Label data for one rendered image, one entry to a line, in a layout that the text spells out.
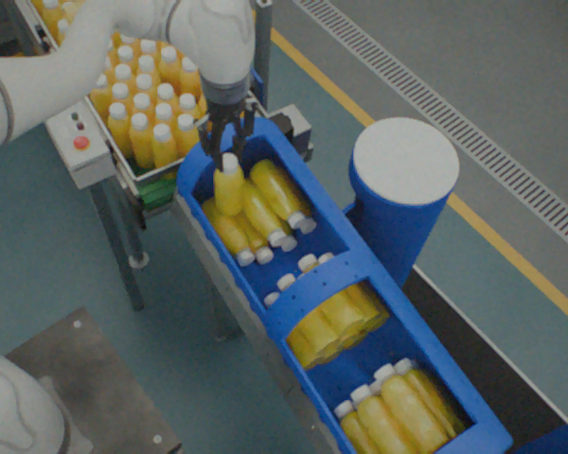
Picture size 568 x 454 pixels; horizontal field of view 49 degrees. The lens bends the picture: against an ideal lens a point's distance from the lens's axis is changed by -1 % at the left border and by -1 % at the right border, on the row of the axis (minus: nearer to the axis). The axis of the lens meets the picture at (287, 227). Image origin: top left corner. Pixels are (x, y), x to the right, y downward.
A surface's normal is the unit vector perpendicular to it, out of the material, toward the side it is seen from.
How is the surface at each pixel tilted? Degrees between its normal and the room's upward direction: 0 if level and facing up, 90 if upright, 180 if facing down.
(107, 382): 1
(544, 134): 0
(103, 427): 1
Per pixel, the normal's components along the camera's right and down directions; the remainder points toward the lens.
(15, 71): 0.68, -0.58
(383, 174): 0.06, -0.50
